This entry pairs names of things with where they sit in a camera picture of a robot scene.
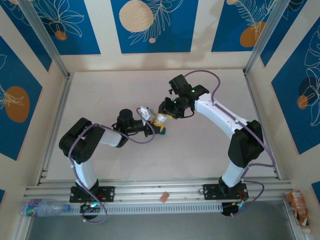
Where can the small controller board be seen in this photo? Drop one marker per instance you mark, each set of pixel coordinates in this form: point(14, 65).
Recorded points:
point(240, 205)
point(90, 206)

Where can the aluminium frame post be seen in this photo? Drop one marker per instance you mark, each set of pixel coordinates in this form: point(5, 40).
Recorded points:
point(45, 37)
point(265, 37)

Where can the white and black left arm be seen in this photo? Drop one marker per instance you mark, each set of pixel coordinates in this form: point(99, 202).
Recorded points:
point(85, 170)

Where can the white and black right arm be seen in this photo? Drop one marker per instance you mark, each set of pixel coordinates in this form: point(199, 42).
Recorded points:
point(220, 115)

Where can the small pink block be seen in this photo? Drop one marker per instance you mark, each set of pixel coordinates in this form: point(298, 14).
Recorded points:
point(164, 197)

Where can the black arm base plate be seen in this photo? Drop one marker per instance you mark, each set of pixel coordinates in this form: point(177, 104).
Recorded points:
point(210, 192)
point(107, 193)

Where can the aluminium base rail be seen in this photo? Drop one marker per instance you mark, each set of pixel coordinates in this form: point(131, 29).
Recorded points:
point(150, 190)

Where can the small white object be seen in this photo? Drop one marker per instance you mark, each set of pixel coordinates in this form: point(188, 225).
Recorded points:
point(306, 230)

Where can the clear plastic water bottle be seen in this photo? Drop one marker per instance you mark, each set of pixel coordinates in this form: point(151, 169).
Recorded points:
point(42, 208)

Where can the crumpled orange drink carton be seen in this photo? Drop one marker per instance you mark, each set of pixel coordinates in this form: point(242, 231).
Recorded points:
point(297, 207)

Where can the aluminium side rail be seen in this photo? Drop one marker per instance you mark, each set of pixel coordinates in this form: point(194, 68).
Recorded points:
point(253, 100)
point(61, 105)

